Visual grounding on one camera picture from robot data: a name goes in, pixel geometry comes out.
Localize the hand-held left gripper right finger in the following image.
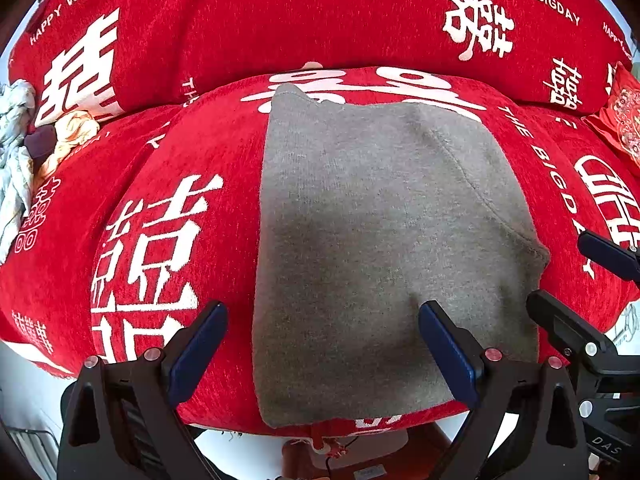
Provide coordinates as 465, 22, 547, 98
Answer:
419, 301, 591, 480

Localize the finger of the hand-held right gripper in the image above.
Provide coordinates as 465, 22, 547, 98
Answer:
577, 231, 640, 281
526, 290, 616, 361

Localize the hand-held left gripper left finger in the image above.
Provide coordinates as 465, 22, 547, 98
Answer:
57, 301, 228, 480

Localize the grey knit sweater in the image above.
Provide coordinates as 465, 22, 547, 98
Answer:
251, 82, 551, 429

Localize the brown wooden furniture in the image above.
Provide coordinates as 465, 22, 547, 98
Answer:
281, 422, 453, 480

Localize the red embroidered cushion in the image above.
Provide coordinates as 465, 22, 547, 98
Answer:
582, 62, 640, 176

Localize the red printed sofa seat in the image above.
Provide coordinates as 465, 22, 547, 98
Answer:
0, 65, 640, 438

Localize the orange and white cloth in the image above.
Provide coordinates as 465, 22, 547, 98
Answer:
32, 110, 101, 183

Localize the dark purple cloth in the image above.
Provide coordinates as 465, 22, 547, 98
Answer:
25, 125, 57, 158

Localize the pale blue crumpled cloth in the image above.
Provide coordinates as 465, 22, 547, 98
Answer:
0, 79, 37, 263

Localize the red printed sofa backrest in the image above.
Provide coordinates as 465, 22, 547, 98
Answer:
7, 0, 636, 128

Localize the metal wire rack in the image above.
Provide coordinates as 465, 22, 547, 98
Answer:
7, 425, 57, 480

